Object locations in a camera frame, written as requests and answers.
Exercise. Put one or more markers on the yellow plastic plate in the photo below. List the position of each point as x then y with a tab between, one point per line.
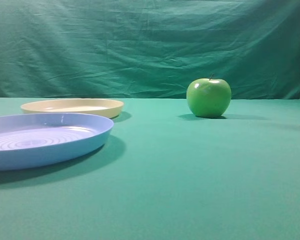
95	106

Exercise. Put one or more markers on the blue plastic plate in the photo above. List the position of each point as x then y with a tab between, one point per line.
42	139

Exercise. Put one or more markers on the green tablecloth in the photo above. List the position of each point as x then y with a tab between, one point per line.
165	174

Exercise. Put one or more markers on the green apple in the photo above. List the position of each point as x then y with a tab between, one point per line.
208	97

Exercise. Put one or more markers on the green cloth backdrop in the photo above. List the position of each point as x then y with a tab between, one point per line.
148	48

